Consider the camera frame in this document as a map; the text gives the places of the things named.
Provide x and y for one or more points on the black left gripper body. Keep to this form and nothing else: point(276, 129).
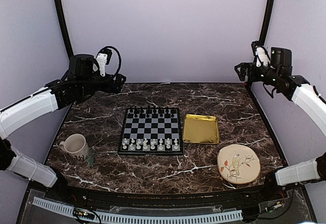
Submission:
point(88, 86)

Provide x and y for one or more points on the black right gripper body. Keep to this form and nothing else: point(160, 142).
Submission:
point(270, 76)

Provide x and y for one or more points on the black grey chess board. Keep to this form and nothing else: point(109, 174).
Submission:
point(151, 123)

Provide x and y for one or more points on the white chess queen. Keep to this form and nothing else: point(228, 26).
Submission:
point(152, 146)

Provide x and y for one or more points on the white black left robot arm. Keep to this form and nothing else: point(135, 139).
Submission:
point(55, 95)

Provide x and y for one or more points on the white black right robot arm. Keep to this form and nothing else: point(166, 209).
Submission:
point(312, 105)

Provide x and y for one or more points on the beige ceramic mug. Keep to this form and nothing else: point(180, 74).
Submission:
point(77, 147)

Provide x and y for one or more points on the gold metal tray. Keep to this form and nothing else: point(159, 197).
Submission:
point(199, 129)

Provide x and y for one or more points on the beige bird painted plate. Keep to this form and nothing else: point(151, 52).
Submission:
point(238, 164)

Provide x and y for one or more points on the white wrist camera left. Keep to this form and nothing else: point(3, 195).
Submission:
point(103, 58)

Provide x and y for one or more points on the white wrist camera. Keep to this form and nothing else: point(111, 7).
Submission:
point(261, 55)
point(103, 58)

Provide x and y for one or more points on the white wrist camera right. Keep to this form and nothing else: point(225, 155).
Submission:
point(261, 55)

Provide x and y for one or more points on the right black frame post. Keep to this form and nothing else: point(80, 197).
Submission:
point(266, 21)

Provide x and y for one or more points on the black frame post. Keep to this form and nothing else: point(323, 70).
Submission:
point(266, 21)
point(63, 27)

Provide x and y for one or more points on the left black frame post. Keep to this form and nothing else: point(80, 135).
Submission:
point(63, 27)

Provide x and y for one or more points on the white slotted cable duct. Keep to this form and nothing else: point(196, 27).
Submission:
point(136, 215)

